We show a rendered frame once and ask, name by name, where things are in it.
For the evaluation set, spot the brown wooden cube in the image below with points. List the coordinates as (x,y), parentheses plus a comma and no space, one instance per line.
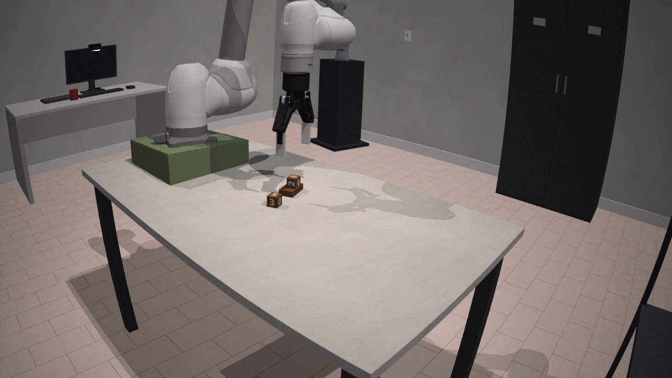
(293,181)
(274,200)

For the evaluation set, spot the brown rectangular tray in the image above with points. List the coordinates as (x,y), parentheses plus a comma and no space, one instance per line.
(289,192)

